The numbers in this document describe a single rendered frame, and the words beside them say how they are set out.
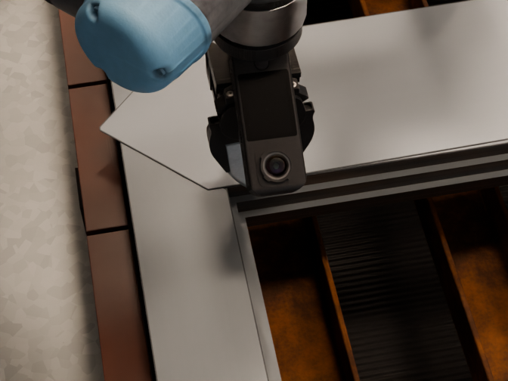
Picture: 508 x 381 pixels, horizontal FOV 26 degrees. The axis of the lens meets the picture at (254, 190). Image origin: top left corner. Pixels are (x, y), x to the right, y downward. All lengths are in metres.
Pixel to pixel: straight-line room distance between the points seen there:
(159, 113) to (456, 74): 0.29
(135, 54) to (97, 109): 0.44
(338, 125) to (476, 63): 0.16
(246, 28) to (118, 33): 0.16
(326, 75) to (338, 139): 0.08
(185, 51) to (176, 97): 0.38
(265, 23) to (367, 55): 0.31
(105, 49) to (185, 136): 0.35
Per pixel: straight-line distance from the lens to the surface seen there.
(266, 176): 0.84
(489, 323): 1.17
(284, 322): 1.14
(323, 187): 1.03
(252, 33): 0.81
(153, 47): 0.68
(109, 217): 1.04
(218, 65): 0.90
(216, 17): 0.71
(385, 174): 1.04
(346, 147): 1.03
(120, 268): 1.01
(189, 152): 1.03
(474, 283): 1.19
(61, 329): 1.16
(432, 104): 1.08
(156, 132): 1.04
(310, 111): 0.92
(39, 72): 1.36
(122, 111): 1.06
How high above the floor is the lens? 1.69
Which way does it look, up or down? 56 degrees down
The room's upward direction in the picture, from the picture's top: straight up
